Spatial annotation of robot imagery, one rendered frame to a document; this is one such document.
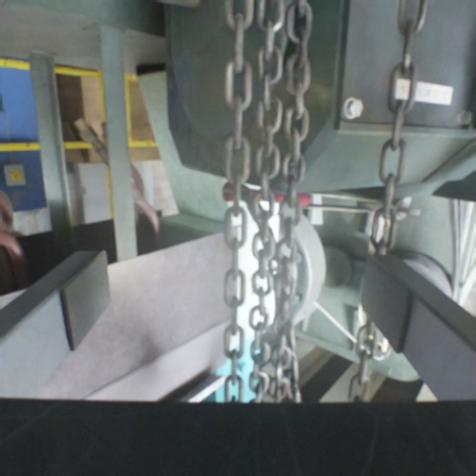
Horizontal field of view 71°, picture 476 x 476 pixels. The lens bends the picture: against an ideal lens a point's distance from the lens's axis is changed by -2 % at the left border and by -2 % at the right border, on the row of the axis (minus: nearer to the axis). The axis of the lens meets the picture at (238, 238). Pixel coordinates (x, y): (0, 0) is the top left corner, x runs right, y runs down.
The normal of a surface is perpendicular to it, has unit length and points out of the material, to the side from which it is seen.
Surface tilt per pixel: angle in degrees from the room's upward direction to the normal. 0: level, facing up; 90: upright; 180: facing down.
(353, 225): 90
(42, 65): 90
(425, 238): 90
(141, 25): 90
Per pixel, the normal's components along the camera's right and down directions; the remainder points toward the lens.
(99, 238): 0.76, 0.21
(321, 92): -0.87, 0.13
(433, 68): 0.49, 0.26
